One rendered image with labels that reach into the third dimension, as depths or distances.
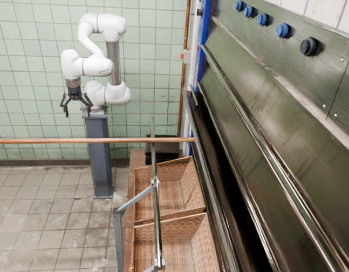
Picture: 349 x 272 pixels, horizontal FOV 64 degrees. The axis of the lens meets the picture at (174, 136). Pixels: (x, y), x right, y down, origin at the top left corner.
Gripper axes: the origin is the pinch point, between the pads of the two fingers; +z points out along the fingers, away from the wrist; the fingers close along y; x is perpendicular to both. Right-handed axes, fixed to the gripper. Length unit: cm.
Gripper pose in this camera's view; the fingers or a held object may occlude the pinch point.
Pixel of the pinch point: (77, 115)
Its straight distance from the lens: 191.9
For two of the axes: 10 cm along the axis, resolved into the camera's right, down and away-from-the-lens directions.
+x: 0.9, 5.4, -8.4
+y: -9.9, 0.0, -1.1
